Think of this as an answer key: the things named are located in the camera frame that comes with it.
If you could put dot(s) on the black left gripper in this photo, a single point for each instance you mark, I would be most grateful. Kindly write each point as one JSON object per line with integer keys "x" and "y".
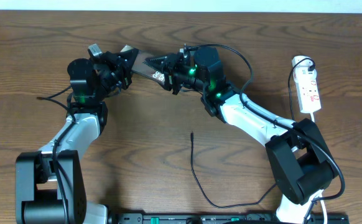
{"x": 117, "y": 62}

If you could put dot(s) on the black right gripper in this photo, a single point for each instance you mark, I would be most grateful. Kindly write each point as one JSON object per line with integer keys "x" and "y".
{"x": 170, "y": 66}

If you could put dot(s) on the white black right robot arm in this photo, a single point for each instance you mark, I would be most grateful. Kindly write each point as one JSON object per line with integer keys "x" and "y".
{"x": 301, "y": 163}

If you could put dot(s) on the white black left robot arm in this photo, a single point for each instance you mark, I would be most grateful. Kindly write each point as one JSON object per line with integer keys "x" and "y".
{"x": 49, "y": 182}

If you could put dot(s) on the white USB charger adapter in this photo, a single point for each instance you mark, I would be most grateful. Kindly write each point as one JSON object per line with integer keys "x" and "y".
{"x": 303, "y": 61}

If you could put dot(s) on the white power strip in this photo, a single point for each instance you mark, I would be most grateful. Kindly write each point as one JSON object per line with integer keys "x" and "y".
{"x": 307, "y": 89}

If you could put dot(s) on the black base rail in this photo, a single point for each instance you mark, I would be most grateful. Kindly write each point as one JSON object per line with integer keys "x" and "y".
{"x": 138, "y": 218}

